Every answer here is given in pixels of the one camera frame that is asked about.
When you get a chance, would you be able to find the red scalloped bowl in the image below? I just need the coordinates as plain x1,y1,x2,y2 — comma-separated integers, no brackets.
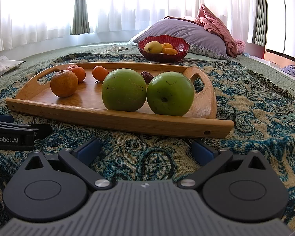
138,35,190,63

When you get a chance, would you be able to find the white cable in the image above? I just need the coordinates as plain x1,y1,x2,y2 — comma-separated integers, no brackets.
102,45,128,53

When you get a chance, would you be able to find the crumpled paper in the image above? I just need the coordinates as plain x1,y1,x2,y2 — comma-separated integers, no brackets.
0,55,25,81

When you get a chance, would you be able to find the green apple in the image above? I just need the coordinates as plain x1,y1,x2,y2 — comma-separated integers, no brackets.
102,68,147,112
147,71,195,117

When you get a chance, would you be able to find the dark red date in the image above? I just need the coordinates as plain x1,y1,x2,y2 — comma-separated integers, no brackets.
140,71,153,83

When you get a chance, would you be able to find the blue paisley blanket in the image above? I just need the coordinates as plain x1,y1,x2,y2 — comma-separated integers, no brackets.
0,54,295,229

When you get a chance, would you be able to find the pink crumpled cloth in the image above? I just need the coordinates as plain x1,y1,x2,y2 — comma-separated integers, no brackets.
165,4,246,57

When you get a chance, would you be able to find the reddish wooden bed board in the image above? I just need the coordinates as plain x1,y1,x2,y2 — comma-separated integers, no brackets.
246,42,265,59

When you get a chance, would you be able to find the small mandarin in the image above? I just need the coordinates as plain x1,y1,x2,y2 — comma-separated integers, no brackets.
92,65,109,82
66,65,86,83

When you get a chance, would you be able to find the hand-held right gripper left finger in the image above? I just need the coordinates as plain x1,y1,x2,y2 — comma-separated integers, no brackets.
22,138,113,191

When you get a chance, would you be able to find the purple pillow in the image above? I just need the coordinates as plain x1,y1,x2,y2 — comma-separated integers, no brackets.
133,18,229,60

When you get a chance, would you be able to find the green curtain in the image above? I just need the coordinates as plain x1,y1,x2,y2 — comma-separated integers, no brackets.
69,0,90,35
252,0,268,47

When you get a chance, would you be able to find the green quilted bedspread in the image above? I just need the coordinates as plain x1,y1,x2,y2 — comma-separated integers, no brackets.
0,41,295,99

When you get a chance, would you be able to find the white sheer curtain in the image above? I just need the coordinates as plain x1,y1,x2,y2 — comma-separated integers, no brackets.
0,0,258,54

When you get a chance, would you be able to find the large brownish orange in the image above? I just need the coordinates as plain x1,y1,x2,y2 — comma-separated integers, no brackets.
50,70,79,98

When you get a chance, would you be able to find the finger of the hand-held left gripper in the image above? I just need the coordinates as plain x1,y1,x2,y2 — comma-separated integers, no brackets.
0,114,32,129

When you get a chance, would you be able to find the yellow apple in bowl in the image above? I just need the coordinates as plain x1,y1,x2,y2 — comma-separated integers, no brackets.
144,41,163,54

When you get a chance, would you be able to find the wooden tray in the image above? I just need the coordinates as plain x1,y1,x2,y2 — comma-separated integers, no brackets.
5,62,235,138

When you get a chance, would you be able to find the lilac cloth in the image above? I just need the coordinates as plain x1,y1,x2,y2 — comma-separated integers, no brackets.
281,64,295,77

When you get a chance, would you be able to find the white pillow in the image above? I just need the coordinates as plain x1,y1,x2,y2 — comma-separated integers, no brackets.
128,31,148,45

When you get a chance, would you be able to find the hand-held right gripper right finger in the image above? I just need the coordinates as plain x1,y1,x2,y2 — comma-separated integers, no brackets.
177,140,273,191

